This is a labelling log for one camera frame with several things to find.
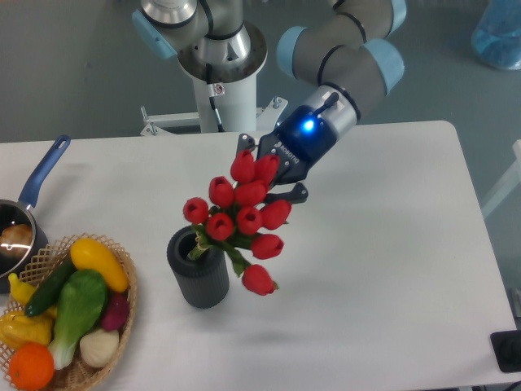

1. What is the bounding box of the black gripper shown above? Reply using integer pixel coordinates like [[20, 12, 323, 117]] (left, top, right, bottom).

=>
[[235, 105, 337, 204]]

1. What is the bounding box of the red tulip bouquet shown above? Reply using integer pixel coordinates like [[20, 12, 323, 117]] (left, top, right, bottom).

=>
[[183, 149, 291, 296]]

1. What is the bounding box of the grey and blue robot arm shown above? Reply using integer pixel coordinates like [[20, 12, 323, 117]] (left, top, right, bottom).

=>
[[132, 1, 407, 203]]

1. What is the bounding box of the dark grey ribbed vase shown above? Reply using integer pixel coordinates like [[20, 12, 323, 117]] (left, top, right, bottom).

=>
[[167, 226, 230, 309]]

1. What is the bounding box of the yellow squash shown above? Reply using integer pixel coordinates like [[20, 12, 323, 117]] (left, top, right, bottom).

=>
[[70, 237, 129, 293]]

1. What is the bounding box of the green bok choy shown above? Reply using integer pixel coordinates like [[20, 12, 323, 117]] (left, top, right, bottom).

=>
[[48, 269, 108, 371]]

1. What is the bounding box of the dark green cucumber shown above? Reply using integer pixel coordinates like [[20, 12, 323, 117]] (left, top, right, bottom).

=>
[[24, 258, 77, 317]]

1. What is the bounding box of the white garlic bulb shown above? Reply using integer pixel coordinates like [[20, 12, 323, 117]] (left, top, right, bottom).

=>
[[80, 328, 119, 368]]

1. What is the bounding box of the blue translucent plastic bag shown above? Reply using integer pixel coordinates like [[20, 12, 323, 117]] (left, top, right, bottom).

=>
[[471, 1, 520, 71]]

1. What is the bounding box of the browned bread in pan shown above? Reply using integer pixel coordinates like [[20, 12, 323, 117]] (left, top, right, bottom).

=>
[[1, 224, 33, 260]]

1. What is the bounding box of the yellow banana pepper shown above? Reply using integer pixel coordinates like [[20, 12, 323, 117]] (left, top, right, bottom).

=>
[[8, 273, 37, 305]]

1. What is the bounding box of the black device at edge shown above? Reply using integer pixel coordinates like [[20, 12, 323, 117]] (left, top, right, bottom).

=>
[[490, 330, 521, 373]]

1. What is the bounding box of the orange fruit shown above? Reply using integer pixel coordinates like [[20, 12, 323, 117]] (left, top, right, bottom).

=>
[[8, 343, 55, 390]]

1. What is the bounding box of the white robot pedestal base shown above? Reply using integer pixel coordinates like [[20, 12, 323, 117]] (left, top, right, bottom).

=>
[[140, 22, 290, 138]]

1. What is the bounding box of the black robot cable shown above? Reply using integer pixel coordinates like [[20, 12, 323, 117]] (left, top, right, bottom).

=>
[[204, 63, 225, 133]]

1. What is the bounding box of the white frame at right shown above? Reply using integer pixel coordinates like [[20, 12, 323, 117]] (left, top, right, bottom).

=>
[[481, 139, 520, 219]]

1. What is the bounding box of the blue handled saucepan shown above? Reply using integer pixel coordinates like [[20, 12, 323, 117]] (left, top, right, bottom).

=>
[[1, 135, 71, 294]]

